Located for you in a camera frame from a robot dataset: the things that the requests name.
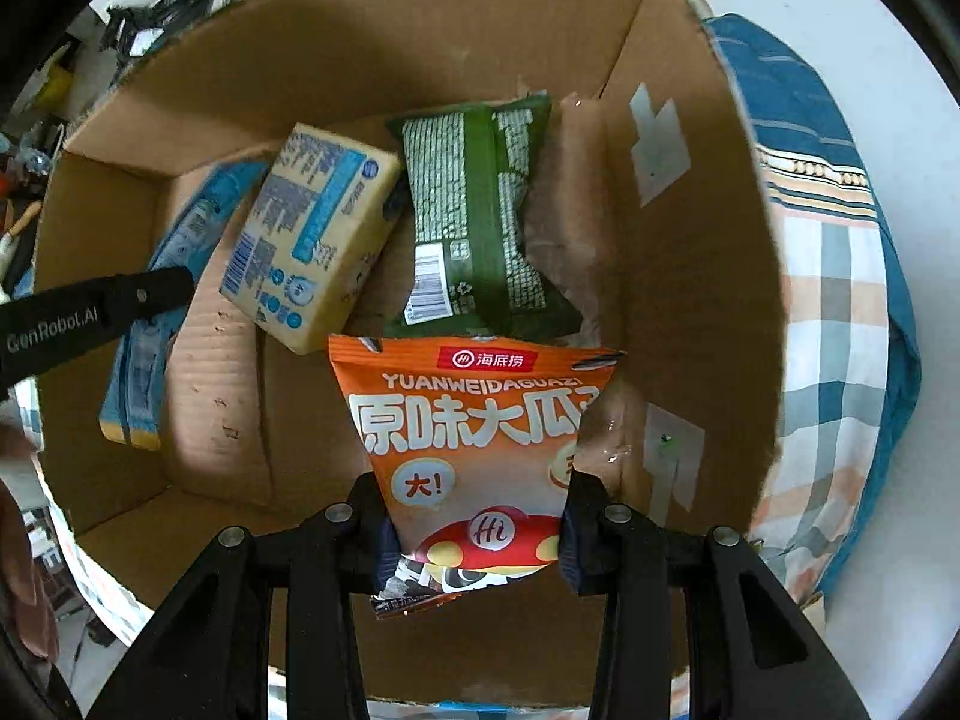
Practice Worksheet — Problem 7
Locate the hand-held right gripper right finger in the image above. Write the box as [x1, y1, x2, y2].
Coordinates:
[559, 469, 875, 720]

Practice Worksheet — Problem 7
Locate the green snack packet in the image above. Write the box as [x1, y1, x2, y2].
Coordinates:
[385, 93, 584, 341]

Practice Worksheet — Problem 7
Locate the plaid blue bedding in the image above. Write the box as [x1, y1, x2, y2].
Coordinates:
[701, 13, 922, 610]

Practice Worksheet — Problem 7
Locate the person's left hand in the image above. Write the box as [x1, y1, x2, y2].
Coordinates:
[0, 420, 61, 665]

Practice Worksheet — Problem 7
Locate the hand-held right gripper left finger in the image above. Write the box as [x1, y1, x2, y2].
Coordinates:
[85, 474, 402, 720]

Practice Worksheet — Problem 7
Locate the yellow blue tissue pack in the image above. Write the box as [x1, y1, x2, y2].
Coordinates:
[219, 122, 404, 355]

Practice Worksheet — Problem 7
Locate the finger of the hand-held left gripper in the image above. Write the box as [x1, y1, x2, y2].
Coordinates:
[0, 265, 197, 391]

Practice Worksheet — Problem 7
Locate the orange snack packet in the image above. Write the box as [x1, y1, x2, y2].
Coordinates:
[328, 333, 629, 620]

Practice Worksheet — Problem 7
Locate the cardboard box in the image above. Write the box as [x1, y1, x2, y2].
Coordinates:
[33, 0, 787, 710]

